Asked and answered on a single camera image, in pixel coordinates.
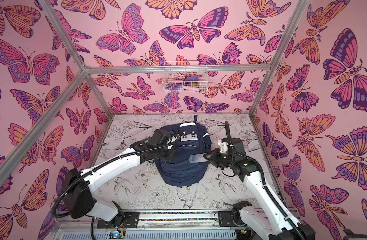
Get white wire basket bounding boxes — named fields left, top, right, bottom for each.
left=161, top=61, right=209, bottom=94

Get green circuit board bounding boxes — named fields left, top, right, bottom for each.
left=109, top=231, right=125, bottom=240

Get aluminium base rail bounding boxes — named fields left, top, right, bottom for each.
left=50, top=209, right=263, bottom=240

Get navy blue backpack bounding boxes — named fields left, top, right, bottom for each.
left=155, top=115, right=212, bottom=187

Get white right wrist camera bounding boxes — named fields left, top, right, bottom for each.
left=218, top=140, right=228, bottom=154

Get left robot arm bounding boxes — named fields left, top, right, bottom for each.
left=52, top=129, right=180, bottom=227

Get clear plastic pencil case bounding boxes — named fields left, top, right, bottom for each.
left=188, top=154, right=208, bottom=164

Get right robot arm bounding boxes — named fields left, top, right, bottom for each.
left=204, top=122, right=315, bottom=240

